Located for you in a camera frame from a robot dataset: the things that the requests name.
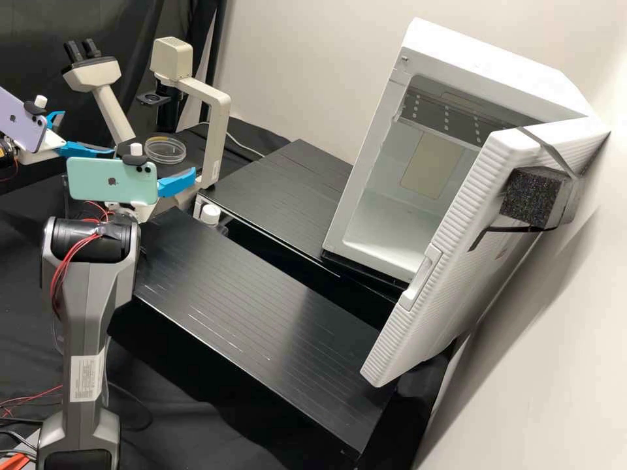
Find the white incubator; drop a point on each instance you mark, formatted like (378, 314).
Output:
(441, 54)

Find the black platform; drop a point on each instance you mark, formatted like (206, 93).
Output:
(274, 196)
(254, 313)

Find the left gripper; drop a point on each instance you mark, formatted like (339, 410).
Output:
(44, 147)

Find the left wrist camera phone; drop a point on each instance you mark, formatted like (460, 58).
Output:
(19, 122)

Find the petri dish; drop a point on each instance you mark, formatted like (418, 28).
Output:
(166, 149)

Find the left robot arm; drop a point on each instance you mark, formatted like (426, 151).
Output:
(6, 157)

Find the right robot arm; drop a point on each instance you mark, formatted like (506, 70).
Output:
(78, 303)

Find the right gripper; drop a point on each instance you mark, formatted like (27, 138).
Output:
(142, 211)

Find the right wrist camera phone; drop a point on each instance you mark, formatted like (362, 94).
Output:
(108, 181)

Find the wrist camera phone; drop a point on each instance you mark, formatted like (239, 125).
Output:
(19, 122)
(108, 181)

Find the white-capped bottle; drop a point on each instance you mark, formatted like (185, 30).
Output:
(211, 213)

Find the cream microscope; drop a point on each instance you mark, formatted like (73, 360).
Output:
(215, 122)

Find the incubator door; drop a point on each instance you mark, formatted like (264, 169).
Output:
(441, 294)

